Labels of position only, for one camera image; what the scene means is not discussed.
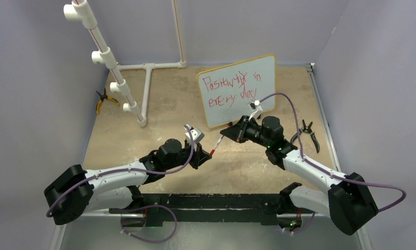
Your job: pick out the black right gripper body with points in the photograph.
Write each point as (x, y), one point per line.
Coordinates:
(250, 132)

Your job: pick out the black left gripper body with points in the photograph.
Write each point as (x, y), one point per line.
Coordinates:
(194, 160)

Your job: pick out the red-capped white marker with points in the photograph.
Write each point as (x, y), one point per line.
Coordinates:
(218, 142)

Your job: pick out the yellow-framed whiteboard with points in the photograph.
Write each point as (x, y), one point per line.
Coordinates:
(226, 91)

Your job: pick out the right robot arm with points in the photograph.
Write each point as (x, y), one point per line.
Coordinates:
(345, 199)

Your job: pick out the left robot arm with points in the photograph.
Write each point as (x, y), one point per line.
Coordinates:
(78, 190)

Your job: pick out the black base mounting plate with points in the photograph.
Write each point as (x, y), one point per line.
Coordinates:
(152, 210)

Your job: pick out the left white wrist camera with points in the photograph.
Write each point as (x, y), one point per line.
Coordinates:
(193, 134)

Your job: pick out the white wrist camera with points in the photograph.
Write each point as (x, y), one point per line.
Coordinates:
(256, 109)
(193, 134)

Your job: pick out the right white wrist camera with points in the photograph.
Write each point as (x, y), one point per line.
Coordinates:
(256, 109)

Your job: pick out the yellow-handled pliers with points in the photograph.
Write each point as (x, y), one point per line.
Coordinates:
(102, 97)

